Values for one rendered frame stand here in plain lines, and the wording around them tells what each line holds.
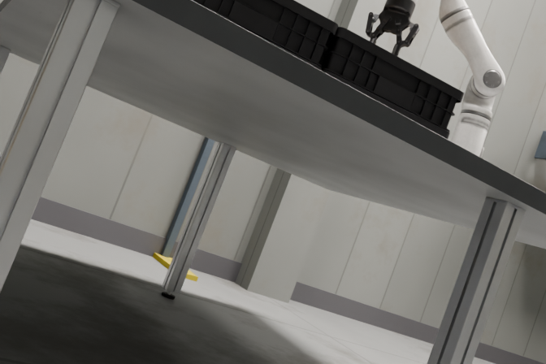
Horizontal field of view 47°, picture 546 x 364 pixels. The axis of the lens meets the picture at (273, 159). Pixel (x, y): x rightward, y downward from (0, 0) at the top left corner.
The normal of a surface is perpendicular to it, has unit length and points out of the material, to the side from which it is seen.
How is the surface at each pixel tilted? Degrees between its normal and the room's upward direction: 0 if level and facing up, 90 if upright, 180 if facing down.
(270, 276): 90
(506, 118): 90
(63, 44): 90
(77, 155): 90
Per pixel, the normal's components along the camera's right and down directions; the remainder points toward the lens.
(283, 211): 0.47, 0.11
